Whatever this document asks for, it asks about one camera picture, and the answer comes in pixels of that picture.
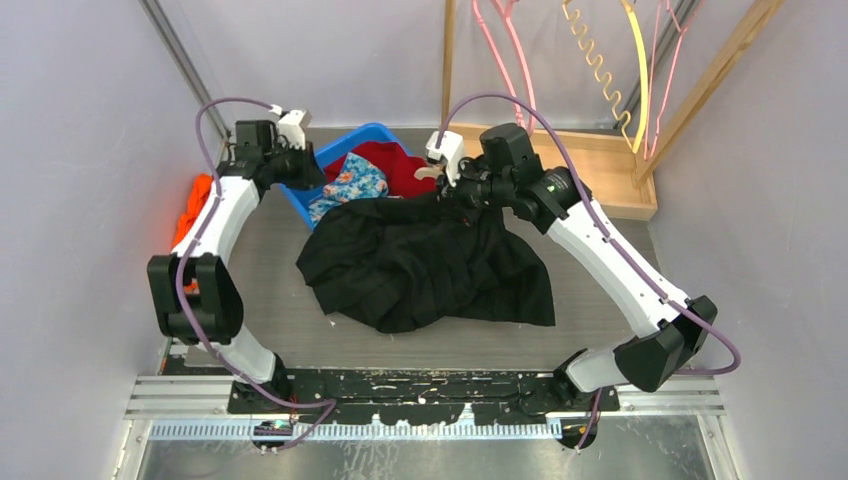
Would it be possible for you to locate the orange cloth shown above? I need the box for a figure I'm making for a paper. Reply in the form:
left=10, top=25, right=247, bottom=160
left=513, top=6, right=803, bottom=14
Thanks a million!
left=171, top=174, right=213, bottom=248

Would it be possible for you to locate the wooden rack post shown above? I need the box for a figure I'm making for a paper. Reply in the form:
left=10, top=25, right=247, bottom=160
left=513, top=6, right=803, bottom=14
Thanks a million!
left=440, top=0, right=457, bottom=123
left=632, top=0, right=784, bottom=187

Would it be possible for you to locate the wooden rack post left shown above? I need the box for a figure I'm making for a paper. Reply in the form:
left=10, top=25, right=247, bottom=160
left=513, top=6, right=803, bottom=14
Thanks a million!
left=440, top=0, right=457, bottom=123

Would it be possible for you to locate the blue plastic bin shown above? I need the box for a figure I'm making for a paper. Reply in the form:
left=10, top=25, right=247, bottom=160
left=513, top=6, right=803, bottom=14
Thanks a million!
left=279, top=122, right=411, bottom=230

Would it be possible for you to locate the black garment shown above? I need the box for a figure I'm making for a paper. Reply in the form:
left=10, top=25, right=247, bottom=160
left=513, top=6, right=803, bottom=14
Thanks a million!
left=296, top=194, right=556, bottom=334

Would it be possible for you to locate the pink plastic hanger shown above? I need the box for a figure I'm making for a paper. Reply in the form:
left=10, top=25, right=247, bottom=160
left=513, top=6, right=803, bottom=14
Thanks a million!
left=471, top=0, right=539, bottom=137

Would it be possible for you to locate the wooden rack post right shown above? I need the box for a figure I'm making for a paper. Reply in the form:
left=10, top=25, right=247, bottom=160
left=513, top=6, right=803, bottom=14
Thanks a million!
left=632, top=0, right=784, bottom=187

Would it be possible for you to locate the blue floral garment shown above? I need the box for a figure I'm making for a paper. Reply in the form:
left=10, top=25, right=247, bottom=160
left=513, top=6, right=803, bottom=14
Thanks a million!
left=308, top=153, right=389, bottom=225

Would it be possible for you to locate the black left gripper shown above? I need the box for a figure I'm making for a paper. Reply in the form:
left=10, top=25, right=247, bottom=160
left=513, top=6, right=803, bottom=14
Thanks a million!
left=264, top=139, right=328, bottom=192

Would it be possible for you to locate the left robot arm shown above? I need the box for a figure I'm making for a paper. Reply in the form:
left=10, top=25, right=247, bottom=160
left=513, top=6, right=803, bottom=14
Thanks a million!
left=147, top=110, right=326, bottom=413

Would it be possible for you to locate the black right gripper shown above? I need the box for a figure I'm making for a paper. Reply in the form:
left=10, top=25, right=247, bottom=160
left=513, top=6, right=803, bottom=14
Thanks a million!
left=434, top=157, right=514, bottom=226

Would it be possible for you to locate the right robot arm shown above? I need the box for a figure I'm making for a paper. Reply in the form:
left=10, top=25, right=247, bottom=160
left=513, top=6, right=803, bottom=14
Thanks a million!
left=426, top=123, right=718, bottom=411

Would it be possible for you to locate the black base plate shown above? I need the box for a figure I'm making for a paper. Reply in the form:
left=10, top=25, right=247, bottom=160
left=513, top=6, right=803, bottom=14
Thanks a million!
left=227, top=367, right=621, bottom=428

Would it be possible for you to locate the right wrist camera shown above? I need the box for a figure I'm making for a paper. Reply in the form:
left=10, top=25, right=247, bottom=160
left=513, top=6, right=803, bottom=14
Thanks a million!
left=425, top=130, right=466, bottom=187

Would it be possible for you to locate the wooden rack base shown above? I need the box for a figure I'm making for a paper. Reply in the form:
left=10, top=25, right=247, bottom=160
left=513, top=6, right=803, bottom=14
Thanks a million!
left=448, top=122, right=658, bottom=221

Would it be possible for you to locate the red pleated skirt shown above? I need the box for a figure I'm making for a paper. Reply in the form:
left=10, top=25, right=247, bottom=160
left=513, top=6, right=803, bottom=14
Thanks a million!
left=351, top=141, right=436, bottom=198

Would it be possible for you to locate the pink wire hanger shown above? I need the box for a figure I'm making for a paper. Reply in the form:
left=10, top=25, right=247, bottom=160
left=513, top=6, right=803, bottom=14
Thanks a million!
left=642, top=0, right=701, bottom=162

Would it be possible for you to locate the wooden hanger with metal hook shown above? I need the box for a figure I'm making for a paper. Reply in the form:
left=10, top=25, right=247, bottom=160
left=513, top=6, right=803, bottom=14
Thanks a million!
left=561, top=0, right=652, bottom=154

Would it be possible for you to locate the aluminium frame rail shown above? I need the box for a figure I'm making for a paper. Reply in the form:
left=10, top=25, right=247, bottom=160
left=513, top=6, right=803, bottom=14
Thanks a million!
left=138, top=0, right=213, bottom=106

